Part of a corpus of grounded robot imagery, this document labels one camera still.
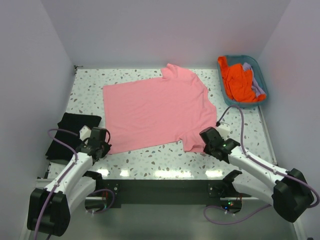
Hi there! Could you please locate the pink t-shirt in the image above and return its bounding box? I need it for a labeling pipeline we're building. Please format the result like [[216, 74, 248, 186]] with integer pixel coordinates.
[[102, 64, 217, 154]]

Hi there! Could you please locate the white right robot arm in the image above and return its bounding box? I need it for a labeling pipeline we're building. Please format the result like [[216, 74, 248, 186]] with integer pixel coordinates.
[[199, 127, 320, 223]]

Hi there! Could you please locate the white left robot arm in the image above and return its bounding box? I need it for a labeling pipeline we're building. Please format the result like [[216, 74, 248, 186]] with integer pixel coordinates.
[[27, 127, 116, 239]]

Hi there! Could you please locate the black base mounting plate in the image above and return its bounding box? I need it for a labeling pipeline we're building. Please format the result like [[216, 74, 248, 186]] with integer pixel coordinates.
[[84, 179, 244, 212]]

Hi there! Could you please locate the orange t-shirt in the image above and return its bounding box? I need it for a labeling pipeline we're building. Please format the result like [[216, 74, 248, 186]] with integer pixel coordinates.
[[217, 56, 267, 103]]

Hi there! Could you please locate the teal laundry basket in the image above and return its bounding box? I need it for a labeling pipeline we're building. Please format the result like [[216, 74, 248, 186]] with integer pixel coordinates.
[[217, 55, 269, 108]]

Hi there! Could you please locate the lavender t-shirt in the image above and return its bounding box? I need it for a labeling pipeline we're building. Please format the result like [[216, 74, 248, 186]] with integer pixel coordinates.
[[242, 62, 266, 97]]

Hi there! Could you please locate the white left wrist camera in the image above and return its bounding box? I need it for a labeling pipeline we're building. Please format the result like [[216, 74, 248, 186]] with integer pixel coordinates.
[[79, 125, 91, 141]]

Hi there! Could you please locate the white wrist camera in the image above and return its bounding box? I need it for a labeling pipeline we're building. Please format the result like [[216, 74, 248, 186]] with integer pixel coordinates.
[[216, 122, 231, 139], [79, 125, 91, 141]]

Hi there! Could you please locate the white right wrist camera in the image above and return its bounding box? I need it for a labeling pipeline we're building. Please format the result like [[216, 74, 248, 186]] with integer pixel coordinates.
[[216, 122, 231, 139]]

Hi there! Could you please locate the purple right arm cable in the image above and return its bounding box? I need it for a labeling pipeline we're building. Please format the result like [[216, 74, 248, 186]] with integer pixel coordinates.
[[203, 104, 320, 225]]

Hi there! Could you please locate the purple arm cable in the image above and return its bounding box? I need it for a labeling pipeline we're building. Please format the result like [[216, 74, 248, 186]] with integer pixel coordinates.
[[33, 128, 116, 240], [203, 104, 320, 225]]

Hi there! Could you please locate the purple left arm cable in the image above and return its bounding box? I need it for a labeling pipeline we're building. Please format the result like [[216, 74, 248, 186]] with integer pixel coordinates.
[[33, 128, 116, 240]]

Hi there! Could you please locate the aluminium front rail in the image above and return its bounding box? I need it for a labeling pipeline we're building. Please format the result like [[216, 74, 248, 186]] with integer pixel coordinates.
[[34, 162, 261, 201]]

